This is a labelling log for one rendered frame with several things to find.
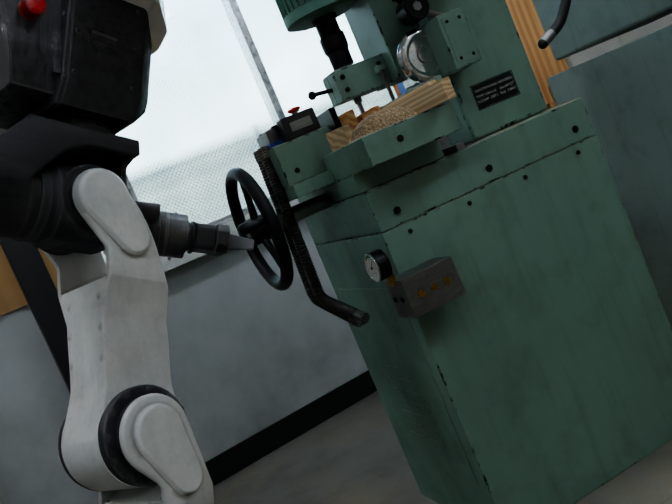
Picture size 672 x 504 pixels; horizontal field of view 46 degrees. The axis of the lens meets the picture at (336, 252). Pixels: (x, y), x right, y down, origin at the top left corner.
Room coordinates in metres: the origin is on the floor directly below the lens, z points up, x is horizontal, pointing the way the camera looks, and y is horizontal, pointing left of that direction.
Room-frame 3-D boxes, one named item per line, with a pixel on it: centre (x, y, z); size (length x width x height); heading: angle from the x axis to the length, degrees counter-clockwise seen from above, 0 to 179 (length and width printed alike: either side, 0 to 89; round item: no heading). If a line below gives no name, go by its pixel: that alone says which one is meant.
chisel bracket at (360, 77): (1.84, -0.20, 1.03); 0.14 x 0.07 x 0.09; 109
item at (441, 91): (1.76, -0.21, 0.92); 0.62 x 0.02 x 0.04; 19
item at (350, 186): (1.82, -0.13, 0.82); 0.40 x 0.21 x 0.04; 19
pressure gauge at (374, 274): (1.52, -0.07, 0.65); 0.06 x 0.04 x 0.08; 19
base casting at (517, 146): (1.88, -0.30, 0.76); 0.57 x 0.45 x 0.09; 109
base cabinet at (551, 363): (1.88, -0.30, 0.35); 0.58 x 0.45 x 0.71; 109
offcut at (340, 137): (1.66, -0.10, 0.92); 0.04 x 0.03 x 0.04; 61
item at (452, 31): (1.75, -0.41, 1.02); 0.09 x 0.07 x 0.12; 19
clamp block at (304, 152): (1.77, 0.00, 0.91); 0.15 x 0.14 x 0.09; 19
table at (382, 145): (1.79, -0.08, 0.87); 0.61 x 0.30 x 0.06; 19
